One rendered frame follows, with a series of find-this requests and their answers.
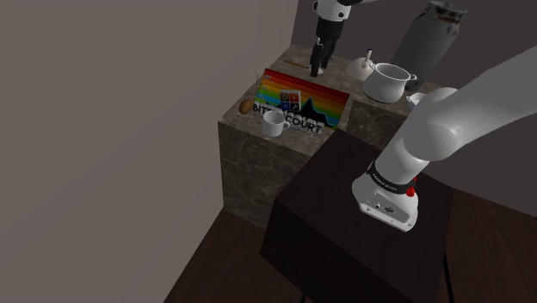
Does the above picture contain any white pot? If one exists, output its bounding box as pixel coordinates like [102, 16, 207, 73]
[361, 62, 418, 105]

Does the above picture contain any marble counter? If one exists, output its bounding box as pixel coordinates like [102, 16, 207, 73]
[217, 43, 441, 229]

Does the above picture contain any rainbow striped box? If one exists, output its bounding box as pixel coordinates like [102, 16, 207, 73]
[252, 68, 350, 135]

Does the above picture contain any dark robot stand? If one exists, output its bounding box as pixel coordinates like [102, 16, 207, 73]
[259, 127, 455, 303]

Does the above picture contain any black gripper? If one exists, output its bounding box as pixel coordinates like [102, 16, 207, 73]
[309, 15, 346, 78]

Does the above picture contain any white dome with handle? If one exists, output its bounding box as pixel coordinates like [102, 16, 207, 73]
[346, 48, 376, 82]

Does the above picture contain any small white cup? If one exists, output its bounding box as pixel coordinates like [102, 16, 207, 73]
[405, 92, 427, 109]

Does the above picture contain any tall grey milk can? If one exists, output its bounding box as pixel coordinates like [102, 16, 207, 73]
[389, 0, 468, 91]

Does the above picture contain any white mug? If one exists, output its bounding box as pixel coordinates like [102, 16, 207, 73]
[262, 109, 292, 139]

